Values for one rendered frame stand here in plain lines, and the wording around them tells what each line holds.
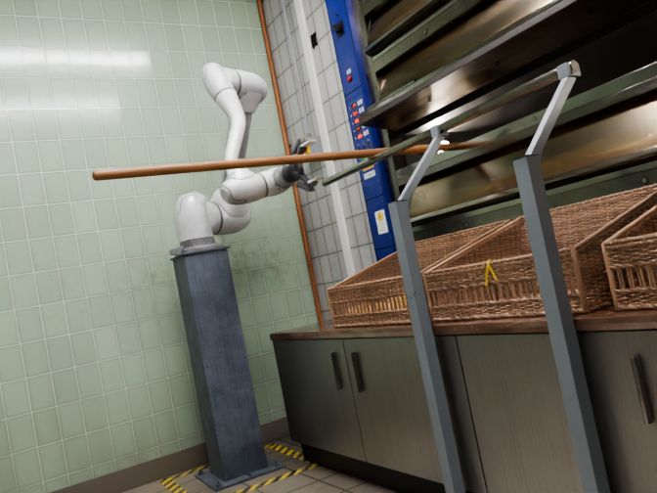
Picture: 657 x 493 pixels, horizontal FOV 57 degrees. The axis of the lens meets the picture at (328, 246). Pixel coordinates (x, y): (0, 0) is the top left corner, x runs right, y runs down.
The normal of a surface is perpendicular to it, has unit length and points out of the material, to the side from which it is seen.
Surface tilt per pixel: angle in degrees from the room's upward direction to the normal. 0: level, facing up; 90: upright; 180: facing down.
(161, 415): 90
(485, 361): 90
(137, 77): 90
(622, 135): 70
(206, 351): 90
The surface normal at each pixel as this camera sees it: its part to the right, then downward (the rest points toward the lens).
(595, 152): -0.86, -0.21
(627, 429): -0.84, 0.14
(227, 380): 0.47, -0.14
